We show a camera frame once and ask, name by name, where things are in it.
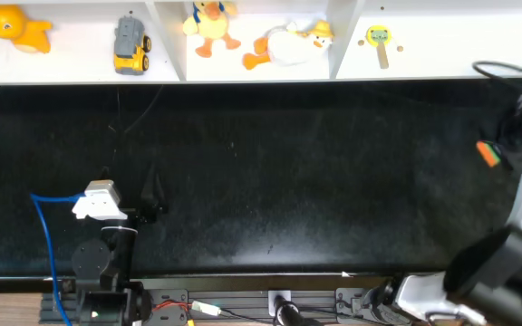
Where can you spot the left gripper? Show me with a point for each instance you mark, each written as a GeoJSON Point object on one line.
{"type": "Point", "coordinates": [141, 215]}

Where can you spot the grey and yellow toy truck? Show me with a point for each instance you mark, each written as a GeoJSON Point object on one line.
{"type": "Point", "coordinates": [129, 47]}

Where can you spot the yellow rubber duck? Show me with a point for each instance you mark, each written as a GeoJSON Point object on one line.
{"type": "Point", "coordinates": [16, 29]}

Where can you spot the yellow rattle drum toy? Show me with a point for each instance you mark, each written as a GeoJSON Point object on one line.
{"type": "Point", "coordinates": [379, 36]}

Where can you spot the many-coloured puzzle cube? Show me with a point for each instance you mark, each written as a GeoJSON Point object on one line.
{"type": "Point", "coordinates": [487, 154]}

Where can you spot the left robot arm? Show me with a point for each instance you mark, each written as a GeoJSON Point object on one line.
{"type": "Point", "coordinates": [102, 271]}

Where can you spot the white plush duck yellow hat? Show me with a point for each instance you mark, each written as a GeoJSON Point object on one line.
{"type": "Point", "coordinates": [290, 47]}

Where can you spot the white shelf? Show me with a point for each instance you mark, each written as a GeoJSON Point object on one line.
{"type": "Point", "coordinates": [447, 54]}

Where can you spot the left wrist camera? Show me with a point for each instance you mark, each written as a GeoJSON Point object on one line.
{"type": "Point", "coordinates": [102, 201]}

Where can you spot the mounting rail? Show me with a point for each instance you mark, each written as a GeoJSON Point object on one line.
{"type": "Point", "coordinates": [243, 308]}

